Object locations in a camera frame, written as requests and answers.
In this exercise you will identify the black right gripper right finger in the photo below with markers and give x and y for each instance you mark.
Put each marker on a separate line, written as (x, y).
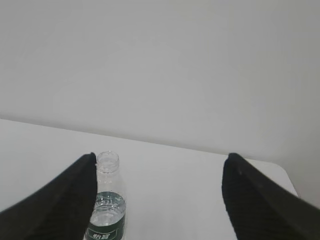
(260, 209)

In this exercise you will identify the clear water bottle green label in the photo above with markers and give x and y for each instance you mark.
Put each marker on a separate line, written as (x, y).
(107, 221)

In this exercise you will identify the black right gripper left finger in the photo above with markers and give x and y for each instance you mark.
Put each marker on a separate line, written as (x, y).
(60, 210)

